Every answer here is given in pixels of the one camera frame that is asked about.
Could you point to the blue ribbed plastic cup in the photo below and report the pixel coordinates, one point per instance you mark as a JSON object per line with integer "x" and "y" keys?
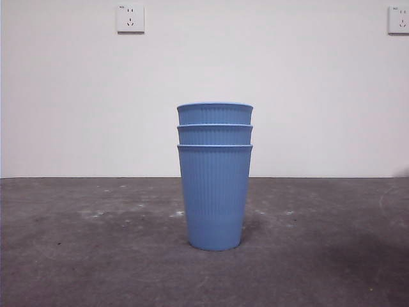
{"x": 215, "y": 114}
{"x": 214, "y": 198}
{"x": 215, "y": 136}

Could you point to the white wall socket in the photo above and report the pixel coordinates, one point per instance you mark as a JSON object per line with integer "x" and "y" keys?
{"x": 399, "y": 20}
{"x": 130, "y": 19}

